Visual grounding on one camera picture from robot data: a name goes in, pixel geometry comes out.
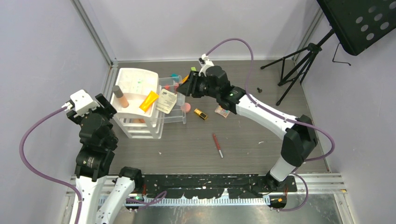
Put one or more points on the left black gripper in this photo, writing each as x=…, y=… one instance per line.
x=105, y=105

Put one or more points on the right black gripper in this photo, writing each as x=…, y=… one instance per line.
x=189, y=87

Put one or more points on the eyeshadow palette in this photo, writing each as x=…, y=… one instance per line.
x=224, y=113

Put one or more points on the gold black lipstick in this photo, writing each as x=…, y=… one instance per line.
x=201, y=114

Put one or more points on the small pink round puff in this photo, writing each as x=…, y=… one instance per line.
x=186, y=107

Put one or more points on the clear plastic drawer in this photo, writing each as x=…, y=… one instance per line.
x=176, y=115

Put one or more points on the foundation tube grey cap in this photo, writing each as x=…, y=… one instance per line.
x=120, y=96

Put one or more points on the red makeup pencil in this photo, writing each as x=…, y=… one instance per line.
x=217, y=145

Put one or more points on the orange cream tube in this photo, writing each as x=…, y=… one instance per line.
x=148, y=101

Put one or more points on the white plastic drawer organizer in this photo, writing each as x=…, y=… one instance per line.
x=136, y=84

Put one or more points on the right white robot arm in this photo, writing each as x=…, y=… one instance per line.
x=298, y=136

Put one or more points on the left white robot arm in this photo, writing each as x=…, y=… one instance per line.
x=87, y=209

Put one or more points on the yellow toy block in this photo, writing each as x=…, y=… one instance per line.
x=185, y=79

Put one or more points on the teal toy block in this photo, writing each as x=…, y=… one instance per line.
x=175, y=77

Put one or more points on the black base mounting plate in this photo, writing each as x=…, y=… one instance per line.
x=237, y=186

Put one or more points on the black tripod stand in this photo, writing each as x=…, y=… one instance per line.
x=357, y=24

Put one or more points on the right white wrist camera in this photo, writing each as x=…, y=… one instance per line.
x=205, y=63

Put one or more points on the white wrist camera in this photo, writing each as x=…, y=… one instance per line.
x=80, y=102
x=205, y=63

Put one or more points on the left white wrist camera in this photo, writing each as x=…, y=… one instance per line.
x=80, y=102

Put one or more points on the aluminium rail frame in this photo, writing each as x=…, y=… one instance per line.
x=307, y=185

